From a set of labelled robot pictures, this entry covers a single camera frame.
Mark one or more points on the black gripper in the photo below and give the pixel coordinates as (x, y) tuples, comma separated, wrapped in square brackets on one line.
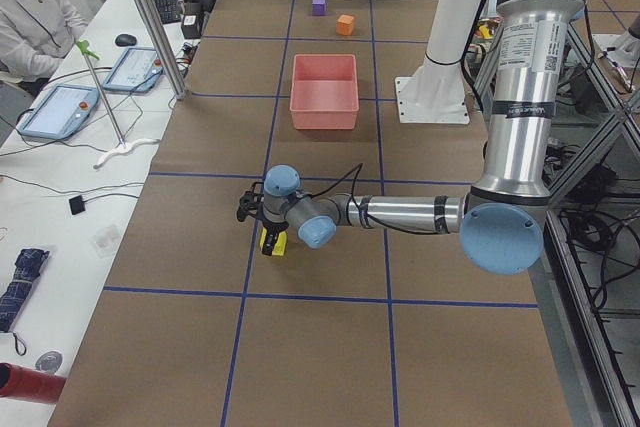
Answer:
[(272, 227)]

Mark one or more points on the yellow foam block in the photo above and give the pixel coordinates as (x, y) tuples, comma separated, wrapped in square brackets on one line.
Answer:
[(281, 244)]

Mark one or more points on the orange foam block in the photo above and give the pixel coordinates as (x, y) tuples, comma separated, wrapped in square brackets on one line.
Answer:
[(345, 25)]

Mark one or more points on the purple foam block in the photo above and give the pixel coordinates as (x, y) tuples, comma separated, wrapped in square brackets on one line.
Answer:
[(319, 7)]

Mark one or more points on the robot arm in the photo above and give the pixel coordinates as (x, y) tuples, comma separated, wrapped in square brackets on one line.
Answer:
[(500, 221)]

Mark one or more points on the pink plastic bin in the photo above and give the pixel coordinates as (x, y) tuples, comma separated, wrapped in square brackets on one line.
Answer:
[(324, 92)]

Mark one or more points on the small black square device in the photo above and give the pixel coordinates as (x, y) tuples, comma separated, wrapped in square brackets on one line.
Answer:
[(77, 205)]

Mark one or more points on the far teach pendant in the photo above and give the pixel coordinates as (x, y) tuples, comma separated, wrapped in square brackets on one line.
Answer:
[(136, 71)]

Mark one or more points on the teach pendant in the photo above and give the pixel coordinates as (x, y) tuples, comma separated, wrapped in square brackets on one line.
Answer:
[(61, 113), (136, 71)]

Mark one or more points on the black box with label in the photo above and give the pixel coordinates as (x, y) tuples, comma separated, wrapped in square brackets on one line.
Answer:
[(192, 20)]

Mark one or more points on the folded blue umbrella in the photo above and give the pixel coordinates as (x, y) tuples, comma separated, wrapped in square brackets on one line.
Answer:
[(27, 270)]

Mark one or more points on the near teach pendant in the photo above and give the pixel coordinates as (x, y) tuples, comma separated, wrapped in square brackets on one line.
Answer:
[(61, 113)]

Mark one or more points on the black computer mouse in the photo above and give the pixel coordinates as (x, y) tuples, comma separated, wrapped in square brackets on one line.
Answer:
[(125, 40)]

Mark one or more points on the round metal lid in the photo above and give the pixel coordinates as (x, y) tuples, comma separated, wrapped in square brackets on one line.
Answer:
[(49, 362)]

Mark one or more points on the black keyboard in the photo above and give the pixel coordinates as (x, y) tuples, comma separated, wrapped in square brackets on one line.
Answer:
[(168, 11)]

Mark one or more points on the metal rod with hook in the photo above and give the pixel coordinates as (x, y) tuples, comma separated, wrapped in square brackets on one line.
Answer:
[(123, 147)]

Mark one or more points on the red cylinder bottle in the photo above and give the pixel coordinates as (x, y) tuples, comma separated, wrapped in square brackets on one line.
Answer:
[(20, 383)]

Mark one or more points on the seated person in white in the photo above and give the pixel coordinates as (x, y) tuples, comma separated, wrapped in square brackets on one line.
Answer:
[(36, 35)]

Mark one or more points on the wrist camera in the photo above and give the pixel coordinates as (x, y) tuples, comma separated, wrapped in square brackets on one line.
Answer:
[(249, 205)]

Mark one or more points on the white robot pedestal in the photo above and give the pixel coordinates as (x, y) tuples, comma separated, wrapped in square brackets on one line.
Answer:
[(435, 93)]

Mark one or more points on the aluminium frame post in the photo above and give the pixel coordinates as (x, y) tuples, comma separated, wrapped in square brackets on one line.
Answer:
[(160, 41)]

